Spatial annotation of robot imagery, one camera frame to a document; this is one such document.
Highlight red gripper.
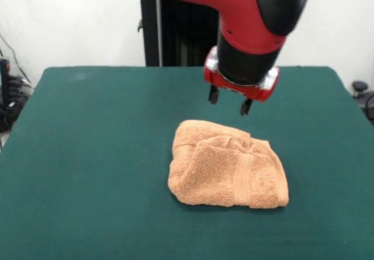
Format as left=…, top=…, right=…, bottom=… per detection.
left=203, top=46, right=281, bottom=116

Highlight orange terry towel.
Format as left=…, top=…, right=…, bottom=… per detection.
left=167, top=119, right=290, bottom=209

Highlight dark green table cloth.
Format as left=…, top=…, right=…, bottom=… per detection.
left=0, top=65, right=374, bottom=260

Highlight black electronics box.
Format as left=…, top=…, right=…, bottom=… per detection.
left=0, top=57, right=15, bottom=133

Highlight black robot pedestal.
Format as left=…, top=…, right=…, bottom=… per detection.
left=137, top=0, right=223, bottom=67

